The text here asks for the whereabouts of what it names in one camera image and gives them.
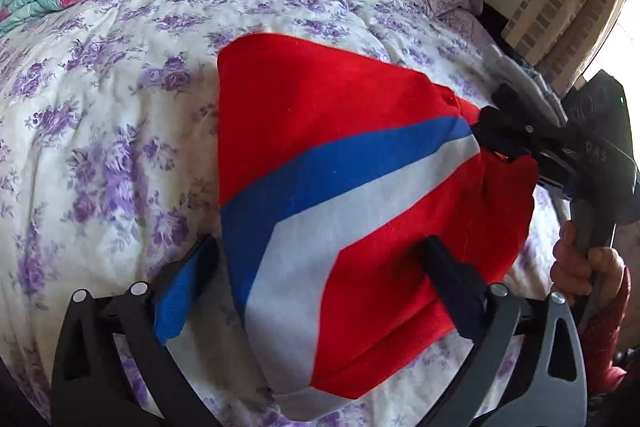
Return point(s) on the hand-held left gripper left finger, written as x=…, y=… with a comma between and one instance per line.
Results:
x=182, y=297

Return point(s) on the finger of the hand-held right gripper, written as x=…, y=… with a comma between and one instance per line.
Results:
x=505, y=139
x=515, y=109

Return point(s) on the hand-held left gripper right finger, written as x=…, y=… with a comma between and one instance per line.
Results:
x=460, y=292

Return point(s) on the red pants with striped panel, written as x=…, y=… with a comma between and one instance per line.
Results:
x=375, y=217

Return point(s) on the person's right forearm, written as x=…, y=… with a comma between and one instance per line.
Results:
x=605, y=342

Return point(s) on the person's right hand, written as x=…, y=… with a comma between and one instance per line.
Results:
x=567, y=267

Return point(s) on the grey fleece garment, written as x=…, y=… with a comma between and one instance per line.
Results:
x=520, y=72

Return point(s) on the purple floral bed sheet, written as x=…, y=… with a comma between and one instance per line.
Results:
x=125, y=132

